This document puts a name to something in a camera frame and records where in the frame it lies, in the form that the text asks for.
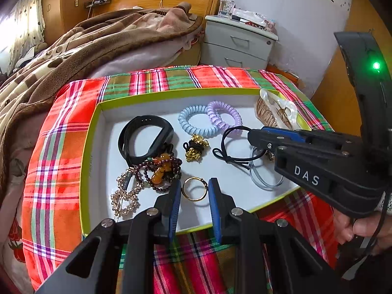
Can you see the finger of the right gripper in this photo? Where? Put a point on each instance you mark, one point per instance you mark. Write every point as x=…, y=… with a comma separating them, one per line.
x=291, y=134
x=269, y=142

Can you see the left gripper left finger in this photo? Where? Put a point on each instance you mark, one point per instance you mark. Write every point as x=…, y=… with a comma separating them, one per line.
x=119, y=255

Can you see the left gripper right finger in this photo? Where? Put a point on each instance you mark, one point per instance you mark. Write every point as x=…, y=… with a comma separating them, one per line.
x=270, y=256

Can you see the rhinestone hair clip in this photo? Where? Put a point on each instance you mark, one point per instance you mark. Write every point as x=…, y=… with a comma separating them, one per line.
x=125, y=202

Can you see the person's right hand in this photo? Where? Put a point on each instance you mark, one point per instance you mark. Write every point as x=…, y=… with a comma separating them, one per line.
x=344, y=231

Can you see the white gold hair claw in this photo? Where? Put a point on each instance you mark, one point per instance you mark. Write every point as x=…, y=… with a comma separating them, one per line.
x=274, y=111

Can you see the wooden door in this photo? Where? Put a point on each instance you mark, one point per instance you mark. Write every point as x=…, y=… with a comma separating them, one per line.
x=335, y=97

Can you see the orange cardboard box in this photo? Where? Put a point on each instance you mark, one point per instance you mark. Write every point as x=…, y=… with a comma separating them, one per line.
x=292, y=77

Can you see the grey nightstand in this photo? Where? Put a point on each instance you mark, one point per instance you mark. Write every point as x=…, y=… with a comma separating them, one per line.
x=231, y=43

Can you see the black smart band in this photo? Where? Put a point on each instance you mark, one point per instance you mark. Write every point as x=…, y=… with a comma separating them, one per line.
x=143, y=137

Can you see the clear organizer on nightstand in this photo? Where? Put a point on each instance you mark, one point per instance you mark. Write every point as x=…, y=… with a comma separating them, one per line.
x=226, y=8

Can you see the brown paw print blanket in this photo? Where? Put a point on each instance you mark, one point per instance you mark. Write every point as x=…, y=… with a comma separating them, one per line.
x=90, y=44

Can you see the power strip on headboard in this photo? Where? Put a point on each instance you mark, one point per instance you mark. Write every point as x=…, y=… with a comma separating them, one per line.
x=93, y=3

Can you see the dotted curtain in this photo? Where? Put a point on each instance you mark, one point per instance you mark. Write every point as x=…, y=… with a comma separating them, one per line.
x=27, y=29

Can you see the wooden wardrobe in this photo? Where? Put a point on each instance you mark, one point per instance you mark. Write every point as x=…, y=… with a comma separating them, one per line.
x=62, y=15

